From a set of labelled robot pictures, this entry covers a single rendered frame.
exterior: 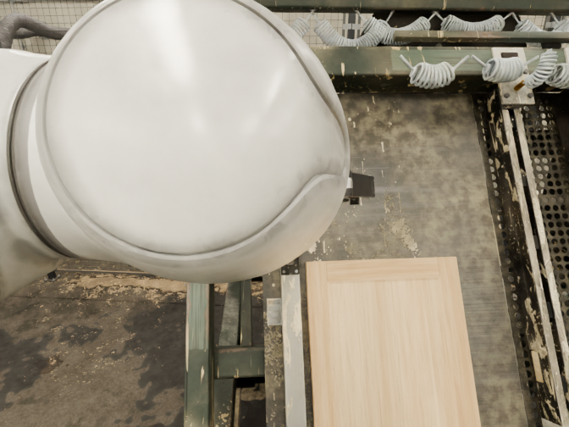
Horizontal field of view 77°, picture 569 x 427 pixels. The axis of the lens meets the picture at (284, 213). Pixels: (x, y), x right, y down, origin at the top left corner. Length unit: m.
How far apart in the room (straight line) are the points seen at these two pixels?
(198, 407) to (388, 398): 0.49
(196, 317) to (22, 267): 0.80
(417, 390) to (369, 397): 0.13
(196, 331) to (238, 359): 0.16
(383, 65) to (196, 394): 1.04
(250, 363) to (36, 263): 0.90
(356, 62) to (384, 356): 0.84
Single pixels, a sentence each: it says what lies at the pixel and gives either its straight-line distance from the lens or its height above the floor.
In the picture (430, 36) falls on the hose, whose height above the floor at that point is 1.94.
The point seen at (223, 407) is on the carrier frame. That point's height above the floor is 0.79.
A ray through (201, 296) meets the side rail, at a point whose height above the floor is 1.31.
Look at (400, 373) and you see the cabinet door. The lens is 1.09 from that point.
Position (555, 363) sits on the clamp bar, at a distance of 1.23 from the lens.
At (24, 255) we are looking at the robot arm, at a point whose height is 1.77.
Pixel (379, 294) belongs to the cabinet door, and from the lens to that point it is 1.06.
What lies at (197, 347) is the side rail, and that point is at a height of 1.21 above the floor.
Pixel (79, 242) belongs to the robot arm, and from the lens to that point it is 0.17.
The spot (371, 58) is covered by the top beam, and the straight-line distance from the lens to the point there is 1.19.
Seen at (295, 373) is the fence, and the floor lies 1.14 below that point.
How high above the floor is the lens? 1.84
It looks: 20 degrees down
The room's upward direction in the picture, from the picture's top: straight up
